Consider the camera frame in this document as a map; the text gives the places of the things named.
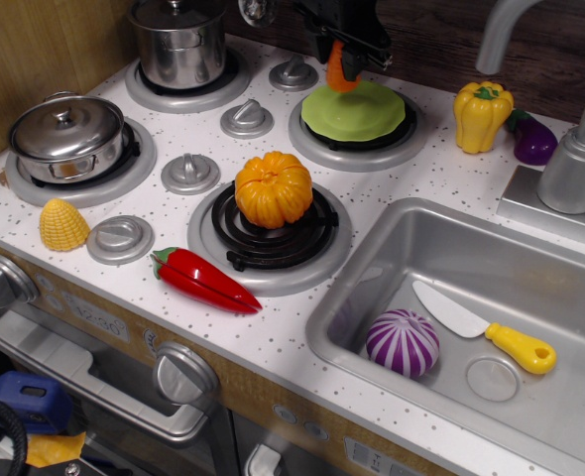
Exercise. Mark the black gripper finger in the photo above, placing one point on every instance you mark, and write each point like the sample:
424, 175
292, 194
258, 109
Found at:
321, 43
355, 59

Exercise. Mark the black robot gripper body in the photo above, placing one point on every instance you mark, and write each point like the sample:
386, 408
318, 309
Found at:
352, 22

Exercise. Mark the orange toy carrot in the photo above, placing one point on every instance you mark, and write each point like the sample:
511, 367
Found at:
335, 75

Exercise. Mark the green plastic plate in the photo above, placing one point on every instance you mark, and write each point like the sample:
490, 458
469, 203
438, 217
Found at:
368, 112

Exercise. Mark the grey stovetop knob rear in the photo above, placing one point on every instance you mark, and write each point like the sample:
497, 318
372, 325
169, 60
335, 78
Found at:
293, 75

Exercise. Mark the grey stovetop knob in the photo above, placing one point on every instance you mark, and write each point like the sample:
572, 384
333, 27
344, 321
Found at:
293, 75
249, 120
190, 174
120, 240

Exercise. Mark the hanging steel utensil left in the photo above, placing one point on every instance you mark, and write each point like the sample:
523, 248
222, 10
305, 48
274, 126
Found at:
258, 13

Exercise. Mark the back right stove burner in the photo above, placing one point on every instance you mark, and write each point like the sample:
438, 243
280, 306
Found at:
367, 160

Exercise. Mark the stove burner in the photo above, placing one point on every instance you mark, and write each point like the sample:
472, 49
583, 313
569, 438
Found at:
233, 81
367, 160
137, 162

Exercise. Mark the back left stove burner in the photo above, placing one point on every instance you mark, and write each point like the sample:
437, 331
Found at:
233, 81

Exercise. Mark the grey stovetop knob back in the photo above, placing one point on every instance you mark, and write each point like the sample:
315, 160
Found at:
249, 120

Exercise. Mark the yellow toy bell pepper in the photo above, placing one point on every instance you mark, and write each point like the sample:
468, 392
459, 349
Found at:
480, 110

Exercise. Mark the tall steel pot with lid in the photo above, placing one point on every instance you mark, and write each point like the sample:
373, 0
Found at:
181, 44

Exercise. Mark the orange toy pumpkin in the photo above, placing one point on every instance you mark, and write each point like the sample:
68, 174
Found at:
274, 190

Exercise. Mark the grey stovetop knob middle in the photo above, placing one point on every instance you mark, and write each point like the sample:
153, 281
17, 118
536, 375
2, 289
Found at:
190, 174

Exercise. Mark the purple toy eggplant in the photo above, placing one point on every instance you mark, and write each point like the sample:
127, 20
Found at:
534, 142

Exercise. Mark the front right black burner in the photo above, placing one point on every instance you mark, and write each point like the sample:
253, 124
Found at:
271, 262

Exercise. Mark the front left stove burner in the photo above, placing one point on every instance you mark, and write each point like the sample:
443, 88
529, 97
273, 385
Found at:
137, 162

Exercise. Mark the silver toy faucet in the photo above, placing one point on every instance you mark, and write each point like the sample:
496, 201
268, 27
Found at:
551, 200

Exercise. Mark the red toy chili pepper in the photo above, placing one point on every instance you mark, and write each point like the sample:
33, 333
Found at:
198, 279

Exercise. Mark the low steel pot with lid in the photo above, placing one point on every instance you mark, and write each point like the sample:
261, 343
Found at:
68, 138

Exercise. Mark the grey toy sink basin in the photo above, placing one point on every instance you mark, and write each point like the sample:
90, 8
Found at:
509, 313

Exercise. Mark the purple striped toy onion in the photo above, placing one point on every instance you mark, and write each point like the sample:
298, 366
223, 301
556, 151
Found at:
404, 342

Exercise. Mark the grey stovetop knob front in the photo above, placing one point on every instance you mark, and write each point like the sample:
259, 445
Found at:
120, 240

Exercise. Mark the yellow toy corn piece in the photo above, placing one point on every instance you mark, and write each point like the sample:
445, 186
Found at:
62, 227

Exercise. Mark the silver oven knob right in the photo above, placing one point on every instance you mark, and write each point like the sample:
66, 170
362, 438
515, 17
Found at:
181, 376

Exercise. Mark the silver oven knob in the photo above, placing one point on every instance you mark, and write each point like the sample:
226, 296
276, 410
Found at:
181, 376
15, 284

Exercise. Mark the silver oven knob left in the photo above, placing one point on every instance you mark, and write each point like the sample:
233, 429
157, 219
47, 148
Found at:
15, 284

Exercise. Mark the blue device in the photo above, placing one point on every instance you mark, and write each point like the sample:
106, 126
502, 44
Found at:
41, 403

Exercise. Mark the toy knife yellow handle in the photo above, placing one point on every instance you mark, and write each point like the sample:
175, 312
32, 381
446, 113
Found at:
532, 354

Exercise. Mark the grey oven door handle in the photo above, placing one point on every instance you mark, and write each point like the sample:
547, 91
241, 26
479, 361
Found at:
118, 387

